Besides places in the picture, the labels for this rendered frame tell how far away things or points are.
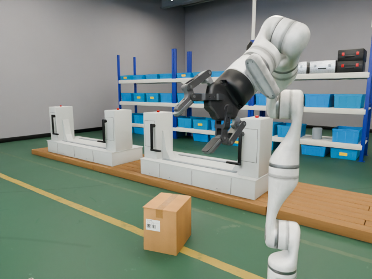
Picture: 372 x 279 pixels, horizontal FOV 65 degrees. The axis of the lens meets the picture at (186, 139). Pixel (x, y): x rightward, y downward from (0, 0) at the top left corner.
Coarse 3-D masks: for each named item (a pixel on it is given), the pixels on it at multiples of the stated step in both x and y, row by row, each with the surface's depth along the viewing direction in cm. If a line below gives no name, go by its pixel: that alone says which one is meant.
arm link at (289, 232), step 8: (280, 224) 92; (288, 224) 92; (296, 224) 92; (280, 232) 90; (288, 232) 90; (296, 232) 90; (280, 240) 90; (288, 240) 89; (296, 240) 89; (280, 248) 92; (288, 248) 90; (296, 248) 89; (272, 256) 96; (280, 256) 95; (288, 256) 92; (296, 256) 90; (272, 264) 93; (280, 264) 92; (288, 264) 91; (296, 264) 91; (280, 272) 92; (288, 272) 91
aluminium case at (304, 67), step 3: (300, 63) 472; (303, 63) 469; (306, 63) 466; (309, 63) 477; (300, 66) 472; (303, 66) 469; (306, 66) 467; (309, 66) 478; (300, 69) 473; (303, 69) 470; (306, 69) 468; (300, 72) 474; (303, 72) 471; (306, 72) 469
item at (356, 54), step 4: (340, 52) 436; (344, 52) 433; (348, 52) 430; (352, 52) 427; (356, 52) 423; (360, 52) 421; (364, 52) 425; (340, 56) 437; (344, 56) 434; (348, 56) 429; (352, 56) 426; (356, 56) 424; (360, 56) 422; (364, 56) 430; (340, 60) 438; (344, 60) 434; (348, 60) 431; (352, 60) 429; (356, 60) 426; (364, 60) 434
